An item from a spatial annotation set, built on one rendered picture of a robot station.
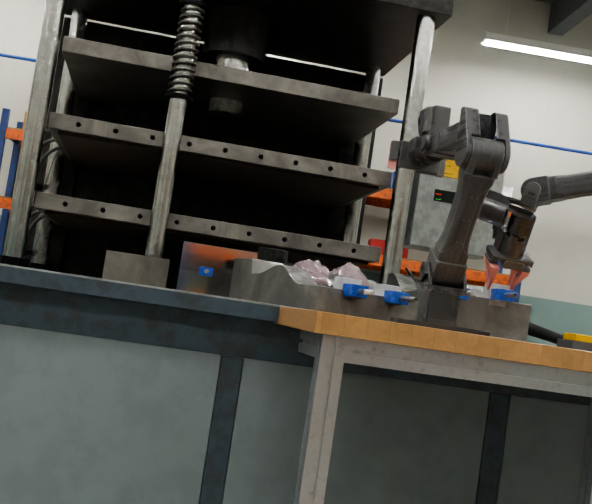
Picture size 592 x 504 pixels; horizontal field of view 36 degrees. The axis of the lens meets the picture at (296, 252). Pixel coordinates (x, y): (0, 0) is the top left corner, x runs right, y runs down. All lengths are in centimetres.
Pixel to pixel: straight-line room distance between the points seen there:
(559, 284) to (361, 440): 746
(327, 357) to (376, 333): 10
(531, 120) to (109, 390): 788
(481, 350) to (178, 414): 71
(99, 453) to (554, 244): 778
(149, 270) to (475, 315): 78
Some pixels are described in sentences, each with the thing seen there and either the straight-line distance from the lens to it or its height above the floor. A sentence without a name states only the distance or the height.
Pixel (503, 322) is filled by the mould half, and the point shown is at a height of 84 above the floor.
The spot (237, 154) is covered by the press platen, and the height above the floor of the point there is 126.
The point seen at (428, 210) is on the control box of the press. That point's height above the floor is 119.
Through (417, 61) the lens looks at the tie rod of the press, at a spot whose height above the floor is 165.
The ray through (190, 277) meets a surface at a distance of 284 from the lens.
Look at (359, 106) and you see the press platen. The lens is 302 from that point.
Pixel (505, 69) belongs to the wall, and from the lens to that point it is 958.
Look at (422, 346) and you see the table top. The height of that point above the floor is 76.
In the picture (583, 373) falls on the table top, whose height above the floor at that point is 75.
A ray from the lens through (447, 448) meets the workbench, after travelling 217.
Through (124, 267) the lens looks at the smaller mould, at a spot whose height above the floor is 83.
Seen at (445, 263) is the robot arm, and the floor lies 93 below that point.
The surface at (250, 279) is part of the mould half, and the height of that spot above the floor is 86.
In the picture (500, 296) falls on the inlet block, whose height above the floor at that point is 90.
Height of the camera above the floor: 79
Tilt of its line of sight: 4 degrees up
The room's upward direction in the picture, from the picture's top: 8 degrees clockwise
